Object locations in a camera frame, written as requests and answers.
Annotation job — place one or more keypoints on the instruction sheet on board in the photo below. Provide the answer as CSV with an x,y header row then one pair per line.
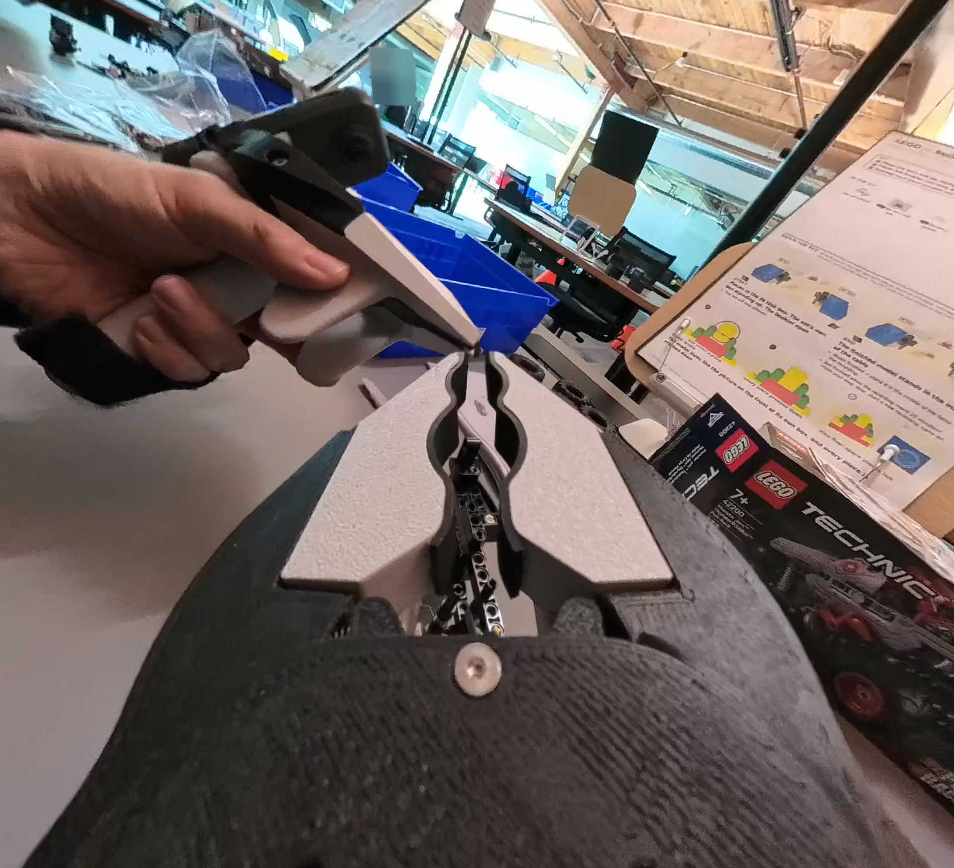
x,y
820,301

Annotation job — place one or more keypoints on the tan rounded panel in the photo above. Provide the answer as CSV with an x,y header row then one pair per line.
x,y
604,201

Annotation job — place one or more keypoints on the small bag of parts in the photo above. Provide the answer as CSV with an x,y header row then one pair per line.
x,y
74,108

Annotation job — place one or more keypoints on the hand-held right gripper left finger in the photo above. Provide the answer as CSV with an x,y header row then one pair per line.
x,y
358,510

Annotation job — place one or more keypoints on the wooden background desk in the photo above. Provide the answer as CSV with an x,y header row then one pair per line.
x,y
566,249

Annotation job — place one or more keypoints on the white flat pad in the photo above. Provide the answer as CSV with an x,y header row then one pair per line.
x,y
642,436

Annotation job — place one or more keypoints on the clear plastic bag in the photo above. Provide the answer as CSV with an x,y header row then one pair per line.
x,y
201,63

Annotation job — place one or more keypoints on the blue bin with printed tag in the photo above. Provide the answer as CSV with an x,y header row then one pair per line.
x,y
492,287

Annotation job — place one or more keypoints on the black toy tyre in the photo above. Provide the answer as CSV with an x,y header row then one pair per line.
x,y
574,395

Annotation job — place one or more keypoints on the grey desk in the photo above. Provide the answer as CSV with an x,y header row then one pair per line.
x,y
112,510

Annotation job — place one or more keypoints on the person's left hand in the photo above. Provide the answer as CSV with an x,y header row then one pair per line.
x,y
112,227

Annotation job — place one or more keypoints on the grey sign on stand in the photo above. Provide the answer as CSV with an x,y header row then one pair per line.
x,y
477,0

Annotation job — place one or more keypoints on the toy brick vehicle model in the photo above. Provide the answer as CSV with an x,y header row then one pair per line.
x,y
469,510

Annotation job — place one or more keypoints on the grey tilted board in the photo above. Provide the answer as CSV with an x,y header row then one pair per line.
x,y
358,33

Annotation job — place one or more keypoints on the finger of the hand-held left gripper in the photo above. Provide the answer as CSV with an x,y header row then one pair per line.
x,y
410,272

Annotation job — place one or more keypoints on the dark toy box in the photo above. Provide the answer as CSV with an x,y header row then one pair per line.
x,y
820,585

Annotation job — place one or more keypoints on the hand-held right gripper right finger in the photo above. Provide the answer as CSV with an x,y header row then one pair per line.
x,y
589,510

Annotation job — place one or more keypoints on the black office chair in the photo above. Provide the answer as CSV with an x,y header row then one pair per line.
x,y
641,260

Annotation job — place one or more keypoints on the black square panel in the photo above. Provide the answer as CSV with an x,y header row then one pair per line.
x,y
626,145

